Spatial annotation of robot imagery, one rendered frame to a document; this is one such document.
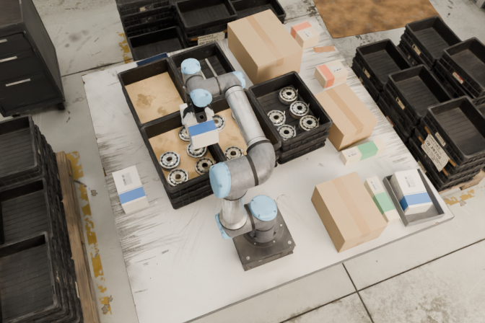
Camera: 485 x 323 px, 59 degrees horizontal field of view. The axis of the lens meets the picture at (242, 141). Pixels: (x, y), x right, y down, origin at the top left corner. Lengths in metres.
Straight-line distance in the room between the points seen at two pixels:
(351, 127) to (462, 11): 2.65
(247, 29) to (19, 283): 1.86
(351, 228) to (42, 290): 1.54
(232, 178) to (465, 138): 1.90
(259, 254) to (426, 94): 1.83
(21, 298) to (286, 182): 1.44
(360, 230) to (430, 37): 2.07
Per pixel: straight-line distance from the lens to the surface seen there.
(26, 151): 2.89
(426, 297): 3.00
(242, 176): 1.44
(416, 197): 2.29
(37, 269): 2.52
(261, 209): 1.83
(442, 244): 3.17
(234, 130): 2.27
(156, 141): 2.27
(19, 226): 2.78
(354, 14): 4.32
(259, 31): 2.68
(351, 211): 2.08
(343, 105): 2.41
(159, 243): 2.15
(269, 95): 2.43
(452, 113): 3.10
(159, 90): 2.48
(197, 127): 1.92
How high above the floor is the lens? 2.69
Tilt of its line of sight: 57 degrees down
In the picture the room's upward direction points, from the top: 1 degrees clockwise
